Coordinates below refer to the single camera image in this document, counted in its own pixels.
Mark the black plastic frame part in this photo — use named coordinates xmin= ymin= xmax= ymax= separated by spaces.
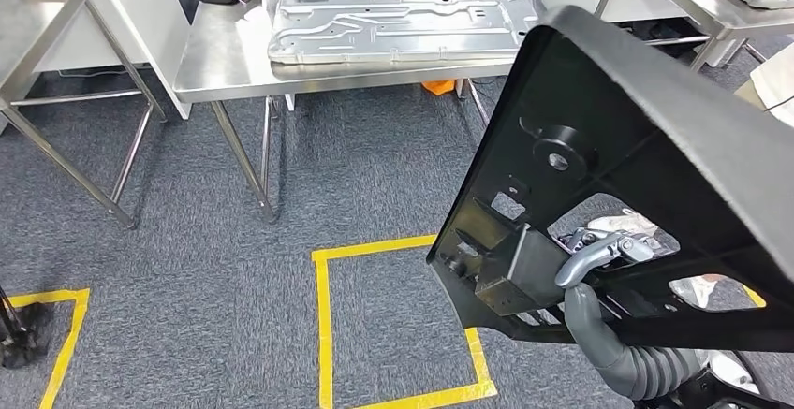
xmin=426 ymin=5 xmax=794 ymax=354

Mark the steel workbench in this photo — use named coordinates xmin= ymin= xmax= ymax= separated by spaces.
xmin=172 ymin=0 xmax=547 ymax=226

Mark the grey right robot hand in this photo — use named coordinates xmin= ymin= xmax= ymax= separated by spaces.
xmin=553 ymin=207 xmax=722 ymax=375

